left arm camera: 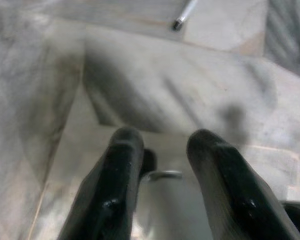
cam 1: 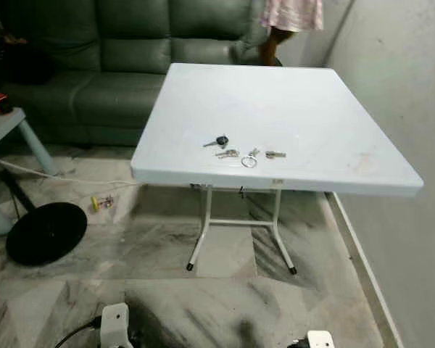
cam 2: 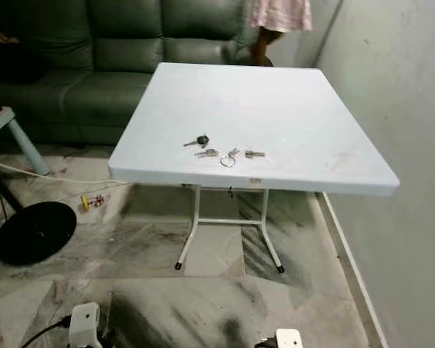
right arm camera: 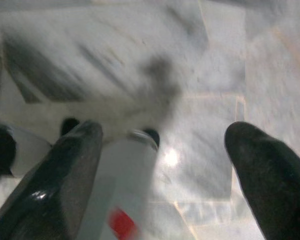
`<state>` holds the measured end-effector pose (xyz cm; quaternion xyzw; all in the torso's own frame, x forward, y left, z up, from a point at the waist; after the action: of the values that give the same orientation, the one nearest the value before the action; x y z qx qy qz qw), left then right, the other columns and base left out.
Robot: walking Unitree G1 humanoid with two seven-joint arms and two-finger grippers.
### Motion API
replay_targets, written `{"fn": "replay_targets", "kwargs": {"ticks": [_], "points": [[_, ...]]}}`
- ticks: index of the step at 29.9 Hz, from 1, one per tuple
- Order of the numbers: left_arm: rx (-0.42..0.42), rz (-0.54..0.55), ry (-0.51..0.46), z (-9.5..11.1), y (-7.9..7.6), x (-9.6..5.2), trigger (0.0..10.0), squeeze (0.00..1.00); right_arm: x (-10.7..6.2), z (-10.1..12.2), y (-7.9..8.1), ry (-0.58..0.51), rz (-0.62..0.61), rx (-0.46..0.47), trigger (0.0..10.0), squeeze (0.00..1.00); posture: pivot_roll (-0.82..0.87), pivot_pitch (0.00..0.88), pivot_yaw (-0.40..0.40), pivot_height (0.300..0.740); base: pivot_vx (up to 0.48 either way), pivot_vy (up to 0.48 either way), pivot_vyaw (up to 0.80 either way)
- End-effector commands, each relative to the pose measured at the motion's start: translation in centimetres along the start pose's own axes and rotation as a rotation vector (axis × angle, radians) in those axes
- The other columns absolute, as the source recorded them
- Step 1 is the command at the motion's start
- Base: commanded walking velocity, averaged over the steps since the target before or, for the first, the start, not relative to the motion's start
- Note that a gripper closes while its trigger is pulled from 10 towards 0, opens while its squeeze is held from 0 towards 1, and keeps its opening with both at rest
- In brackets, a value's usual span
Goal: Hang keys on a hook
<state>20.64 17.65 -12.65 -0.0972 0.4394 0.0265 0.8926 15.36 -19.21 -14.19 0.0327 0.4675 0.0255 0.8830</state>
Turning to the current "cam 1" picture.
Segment white skirting board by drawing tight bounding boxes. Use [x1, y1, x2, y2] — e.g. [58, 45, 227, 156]
[325, 191, 405, 348]

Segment white folding table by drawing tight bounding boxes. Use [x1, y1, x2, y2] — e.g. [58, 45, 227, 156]
[130, 62, 426, 276]

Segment person in pink dress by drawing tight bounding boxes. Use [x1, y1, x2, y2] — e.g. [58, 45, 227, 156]
[258, 0, 325, 67]

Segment black-headed key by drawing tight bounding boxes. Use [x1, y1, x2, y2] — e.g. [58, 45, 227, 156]
[203, 135, 230, 149]

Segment green leather sofa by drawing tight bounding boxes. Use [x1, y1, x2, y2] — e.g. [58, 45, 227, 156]
[0, 0, 291, 147]

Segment black round-base stand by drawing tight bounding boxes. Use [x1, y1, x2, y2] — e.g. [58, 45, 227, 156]
[0, 149, 88, 267]

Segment seated person in dark clothes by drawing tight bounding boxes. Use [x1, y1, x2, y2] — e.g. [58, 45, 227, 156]
[0, 0, 55, 84]

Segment pale blue side table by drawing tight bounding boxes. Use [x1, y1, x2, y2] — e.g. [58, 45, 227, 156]
[0, 107, 59, 237]

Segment small red object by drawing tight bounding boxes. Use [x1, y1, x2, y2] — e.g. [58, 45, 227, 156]
[0, 92, 15, 116]

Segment silver key ring with key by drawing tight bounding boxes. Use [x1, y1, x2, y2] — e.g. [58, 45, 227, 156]
[240, 147, 262, 169]

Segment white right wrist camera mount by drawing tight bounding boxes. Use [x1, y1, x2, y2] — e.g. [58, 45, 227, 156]
[304, 330, 336, 348]

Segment white floor cable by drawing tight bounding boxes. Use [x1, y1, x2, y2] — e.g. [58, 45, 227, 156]
[0, 159, 143, 187]

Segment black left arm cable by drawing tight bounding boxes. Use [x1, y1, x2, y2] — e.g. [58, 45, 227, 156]
[54, 316, 103, 348]

